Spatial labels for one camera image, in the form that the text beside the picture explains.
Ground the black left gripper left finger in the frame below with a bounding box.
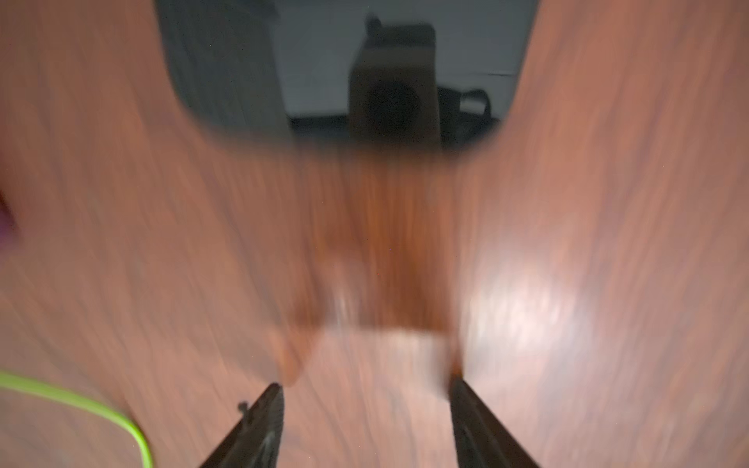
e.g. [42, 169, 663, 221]
[200, 382, 285, 468]

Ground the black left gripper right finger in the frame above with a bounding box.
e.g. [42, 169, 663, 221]
[449, 376, 540, 468]

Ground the black phone far left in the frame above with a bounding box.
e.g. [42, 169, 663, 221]
[0, 195, 17, 248]

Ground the black phone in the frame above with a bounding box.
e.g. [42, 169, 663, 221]
[154, 1, 540, 150]
[0, 195, 17, 248]

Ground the green earphone cable far left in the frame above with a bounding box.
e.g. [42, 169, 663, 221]
[0, 370, 154, 468]

